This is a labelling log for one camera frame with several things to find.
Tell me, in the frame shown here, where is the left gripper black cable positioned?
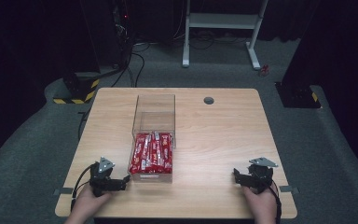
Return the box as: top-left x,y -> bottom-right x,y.
70,163 -> 96,213

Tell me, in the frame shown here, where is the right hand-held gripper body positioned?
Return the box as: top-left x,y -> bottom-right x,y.
246,156 -> 279,194

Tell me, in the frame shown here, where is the pile of red snack packets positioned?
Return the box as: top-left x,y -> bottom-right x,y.
128,131 -> 174,175

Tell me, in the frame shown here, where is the dark equipment rack red light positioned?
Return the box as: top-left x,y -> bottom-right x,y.
111,0 -> 135,64

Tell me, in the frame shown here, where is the black stand base yellow mark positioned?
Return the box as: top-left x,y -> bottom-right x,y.
274,80 -> 322,109

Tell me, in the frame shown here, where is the white metal desk frame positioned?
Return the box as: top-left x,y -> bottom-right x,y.
181,0 -> 270,71

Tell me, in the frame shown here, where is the person's left hand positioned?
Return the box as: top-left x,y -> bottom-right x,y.
69,184 -> 114,224

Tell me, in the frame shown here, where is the black floor cable bundle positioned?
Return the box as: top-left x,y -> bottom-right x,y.
110,41 -> 152,89

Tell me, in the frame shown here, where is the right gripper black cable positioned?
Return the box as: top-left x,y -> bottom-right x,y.
266,182 -> 283,224

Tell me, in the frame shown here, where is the person's right hand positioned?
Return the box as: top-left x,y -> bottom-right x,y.
241,183 -> 279,224

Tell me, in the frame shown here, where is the small red floor object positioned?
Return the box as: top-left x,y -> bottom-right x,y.
257,63 -> 270,77

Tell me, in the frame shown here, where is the grey tape strip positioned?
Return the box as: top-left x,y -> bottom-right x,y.
52,187 -> 75,197
279,185 -> 300,194

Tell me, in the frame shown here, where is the empty clear acrylic box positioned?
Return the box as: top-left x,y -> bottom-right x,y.
131,93 -> 177,147

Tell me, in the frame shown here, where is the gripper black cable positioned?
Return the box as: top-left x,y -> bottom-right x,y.
70,163 -> 96,213
266,182 -> 283,224

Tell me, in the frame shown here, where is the black stand base yellow striped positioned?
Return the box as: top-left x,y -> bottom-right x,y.
52,72 -> 102,105

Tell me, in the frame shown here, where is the black cable beside table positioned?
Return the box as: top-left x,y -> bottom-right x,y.
76,106 -> 92,142

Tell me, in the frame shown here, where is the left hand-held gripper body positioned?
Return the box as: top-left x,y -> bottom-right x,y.
89,156 -> 120,198

